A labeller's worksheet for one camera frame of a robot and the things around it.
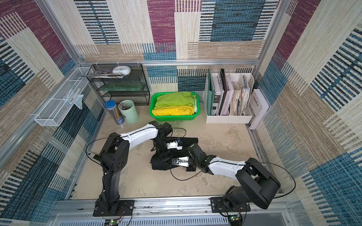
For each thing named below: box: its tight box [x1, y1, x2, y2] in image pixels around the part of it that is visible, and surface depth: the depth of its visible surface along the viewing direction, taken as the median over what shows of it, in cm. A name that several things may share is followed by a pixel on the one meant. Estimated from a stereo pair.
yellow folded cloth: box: [151, 105, 195, 116], surface depth 104 cm
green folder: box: [206, 68, 216, 116], surface depth 94 cm
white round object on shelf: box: [112, 65, 132, 76], surface depth 91 cm
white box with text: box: [248, 88, 270, 130], surface depth 98 cm
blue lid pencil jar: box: [104, 99, 125, 126], surface depth 101 cm
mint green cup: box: [118, 99, 140, 125], surface depth 104 cm
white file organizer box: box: [203, 72, 255, 124], surface depth 103 cm
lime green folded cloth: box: [155, 91, 197, 108], surface depth 110 cm
